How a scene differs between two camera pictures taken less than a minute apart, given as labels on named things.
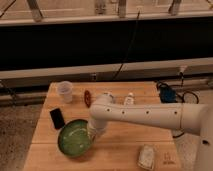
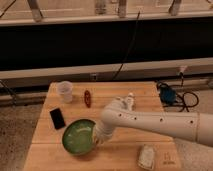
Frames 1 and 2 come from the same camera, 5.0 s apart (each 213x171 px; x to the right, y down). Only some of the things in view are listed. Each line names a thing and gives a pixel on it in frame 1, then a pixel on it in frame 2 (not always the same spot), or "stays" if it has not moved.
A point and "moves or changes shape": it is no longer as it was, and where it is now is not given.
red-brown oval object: (87, 98) stays
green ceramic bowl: (76, 137) moves or changes shape
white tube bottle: (129, 100) stays
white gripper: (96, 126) to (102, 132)
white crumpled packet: (146, 156) stays
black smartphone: (57, 118) stays
